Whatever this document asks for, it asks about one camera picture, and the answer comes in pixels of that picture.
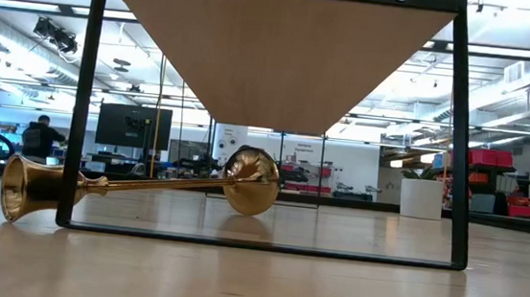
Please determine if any gold candlestick holder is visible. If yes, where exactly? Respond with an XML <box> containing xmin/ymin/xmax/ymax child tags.
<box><xmin>0</xmin><ymin>124</ymin><xmax>284</xmax><ymax>246</ymax></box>

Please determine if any red storage bin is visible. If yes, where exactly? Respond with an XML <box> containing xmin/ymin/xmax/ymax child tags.
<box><xmin>466</xmin><ymin>146</ymin><xmax>516</xmax><ymax>171</ymax></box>

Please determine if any wooden riser with black frame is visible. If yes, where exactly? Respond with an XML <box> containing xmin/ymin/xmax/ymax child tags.
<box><xmin>54</xmin><ymin>0</ymin><xmax>492</xmax><ymax>272</ymax></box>

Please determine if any black monitor screen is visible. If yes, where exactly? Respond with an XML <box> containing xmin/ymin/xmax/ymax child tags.
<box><xmin>94</xmin><ymin>102</ymin><xmax>174</xmax><ymax>151</ymax></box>

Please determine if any person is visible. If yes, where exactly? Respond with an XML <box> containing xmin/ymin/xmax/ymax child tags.
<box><xmin>19</xmin><ymin>112</ymin><xmax>70</xmax><ymax>167</ymax></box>

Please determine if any white pot with green plant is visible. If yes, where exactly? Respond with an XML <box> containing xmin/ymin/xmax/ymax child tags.
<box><xmin>397</xmin><ymin>164</ymin><xmax>447</xmax><ymax>221</ymax></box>

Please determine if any black ceiling-mounted device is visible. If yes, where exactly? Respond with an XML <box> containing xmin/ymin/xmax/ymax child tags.
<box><xmin>31</xmin><ymin>16</ymin><xmax>81</xmax><ymax>56</ymax></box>

